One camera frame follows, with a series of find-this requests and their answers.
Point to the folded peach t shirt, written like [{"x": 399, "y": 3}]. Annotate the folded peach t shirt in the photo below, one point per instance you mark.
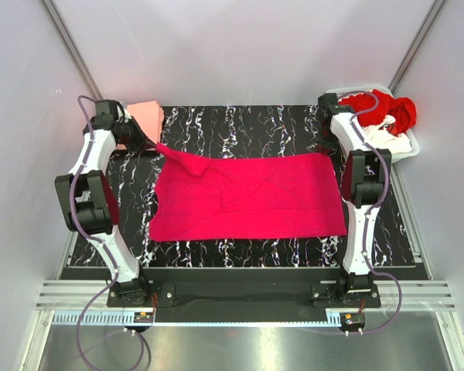
[{"x": 149, "y": 116}]

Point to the left aluminium frame post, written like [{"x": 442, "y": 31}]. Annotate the left aluminium frame post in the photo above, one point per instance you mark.
[{"x": 54, "y": 16}]

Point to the white plastic laundry basket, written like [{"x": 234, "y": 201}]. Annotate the white plastic laundry basket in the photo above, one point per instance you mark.
[{"x": 345, "y": 91}]

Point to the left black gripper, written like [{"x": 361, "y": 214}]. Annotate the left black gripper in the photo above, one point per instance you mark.
[{"x": 141, "y": 141}]

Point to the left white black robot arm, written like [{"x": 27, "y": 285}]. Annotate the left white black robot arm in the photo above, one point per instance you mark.
[{"x": 88, "y": 204}]

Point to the right aluminium frame post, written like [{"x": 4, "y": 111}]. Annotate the right aluminium frame post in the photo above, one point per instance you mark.
[{"x": 424, "y": 30}]

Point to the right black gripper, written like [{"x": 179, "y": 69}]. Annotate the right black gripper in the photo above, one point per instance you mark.
[{"x": 325, "y": 147}]

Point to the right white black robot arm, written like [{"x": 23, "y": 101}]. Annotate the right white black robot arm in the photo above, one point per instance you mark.
[{"x": 364, "y": 185}]

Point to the red t shirt in basket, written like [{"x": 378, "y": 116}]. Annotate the red t shirt in basket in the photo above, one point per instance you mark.
[{"x": 376, "y": 105}]

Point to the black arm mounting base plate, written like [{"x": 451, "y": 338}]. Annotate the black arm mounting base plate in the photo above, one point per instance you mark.
[{"x": 171, "y": 294}]

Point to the slotted white cable duct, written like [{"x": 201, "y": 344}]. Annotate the slotted white cable duct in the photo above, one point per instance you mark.
[{"x": 199, "y": 319}]

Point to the white printed t shirt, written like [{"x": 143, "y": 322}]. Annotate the white printed t shirt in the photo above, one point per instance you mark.
[{"x": 380, "y": 136}]

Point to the magenta pink t shirt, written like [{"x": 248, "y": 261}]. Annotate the magenta pink t shirt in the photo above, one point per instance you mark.
[{"x": 201, "y": 198}]

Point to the aluminium frame post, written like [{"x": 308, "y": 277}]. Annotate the aluminium frame post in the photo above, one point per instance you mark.
[
  {"x": 424, "y": 30},
  {"x": 54, "y": 16}
]

